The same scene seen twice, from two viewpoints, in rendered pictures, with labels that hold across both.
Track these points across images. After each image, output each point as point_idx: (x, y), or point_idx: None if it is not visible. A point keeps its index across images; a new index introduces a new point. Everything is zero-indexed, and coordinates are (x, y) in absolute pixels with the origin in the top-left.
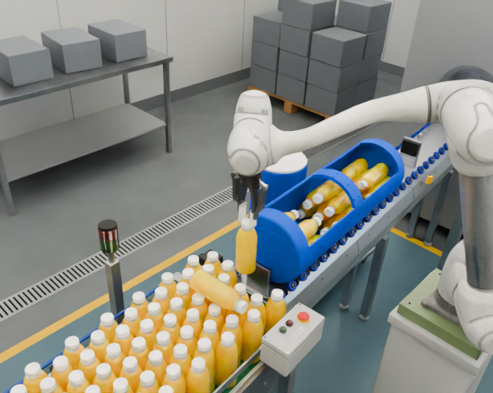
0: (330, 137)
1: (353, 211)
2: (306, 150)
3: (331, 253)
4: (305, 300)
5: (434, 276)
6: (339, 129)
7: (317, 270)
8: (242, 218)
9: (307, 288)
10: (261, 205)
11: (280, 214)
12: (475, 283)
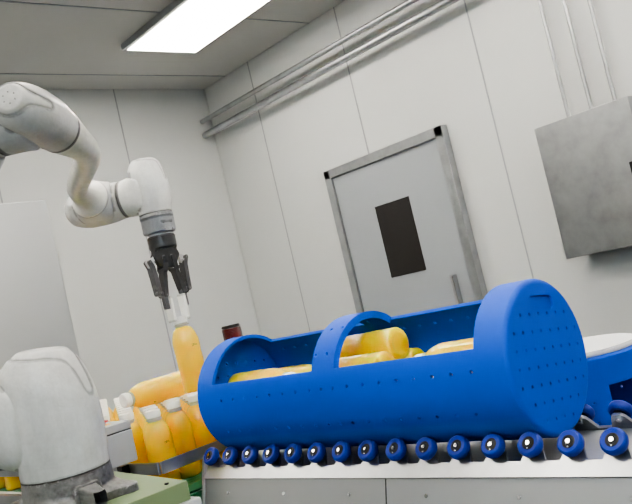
0: (68, 183)
1: (305, 375)
2: (72, 198)
3: (316, 464)
4: (246, 503)
5: (161, 482)
6: (69, 174)
7: (277, 468)
8: (183, 314)
9: (255, 485)
10: (153, 287)
11: (237, 337)
12: None
